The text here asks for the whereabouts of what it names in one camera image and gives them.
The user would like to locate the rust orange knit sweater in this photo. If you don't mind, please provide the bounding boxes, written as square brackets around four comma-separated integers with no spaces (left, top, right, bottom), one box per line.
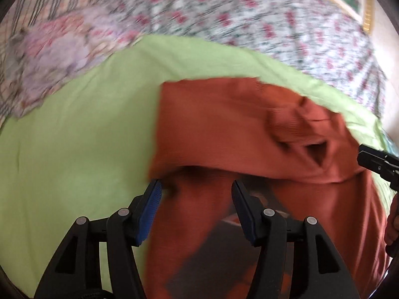
[145,78,388,298]

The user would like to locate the person's right hand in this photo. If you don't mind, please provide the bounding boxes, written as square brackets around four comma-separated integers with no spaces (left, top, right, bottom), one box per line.
[384,194,399,257]

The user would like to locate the light green bed sheet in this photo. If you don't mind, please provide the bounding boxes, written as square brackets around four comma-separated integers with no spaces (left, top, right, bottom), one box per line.
[1,35,394,296]

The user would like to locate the white floral rose duvet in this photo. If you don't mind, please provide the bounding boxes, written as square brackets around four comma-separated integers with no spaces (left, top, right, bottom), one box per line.
[95,0,386,116]

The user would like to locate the lilac floral pillowcase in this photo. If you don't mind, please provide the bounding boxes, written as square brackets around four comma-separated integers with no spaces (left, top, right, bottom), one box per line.
[1,6,143,117]

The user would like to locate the beige plaid pillow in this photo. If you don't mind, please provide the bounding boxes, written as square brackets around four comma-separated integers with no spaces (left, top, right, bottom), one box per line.
[1,0,100,123]

